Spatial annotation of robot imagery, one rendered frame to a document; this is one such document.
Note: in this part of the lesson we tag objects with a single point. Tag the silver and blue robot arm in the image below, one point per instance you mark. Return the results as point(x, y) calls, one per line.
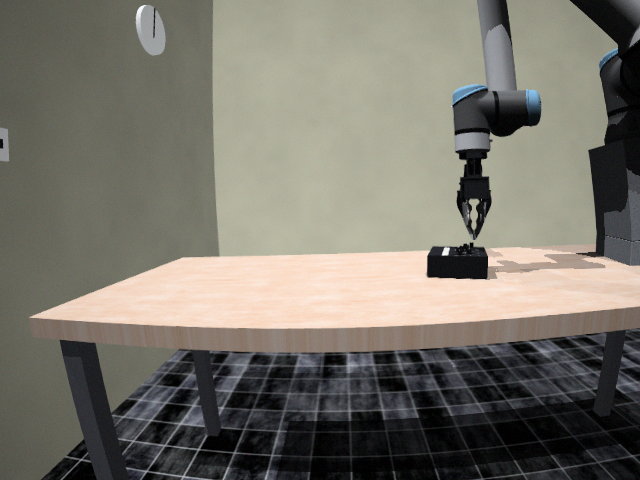
point(478, 109)

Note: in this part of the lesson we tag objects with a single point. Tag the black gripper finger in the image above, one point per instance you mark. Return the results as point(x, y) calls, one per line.
point(465, 210)
point(482, 209)

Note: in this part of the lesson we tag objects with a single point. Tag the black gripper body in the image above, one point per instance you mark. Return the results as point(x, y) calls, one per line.
point(473, 187)

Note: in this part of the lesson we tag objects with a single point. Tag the black lighting desk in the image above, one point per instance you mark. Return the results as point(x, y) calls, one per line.
point(471, 262)

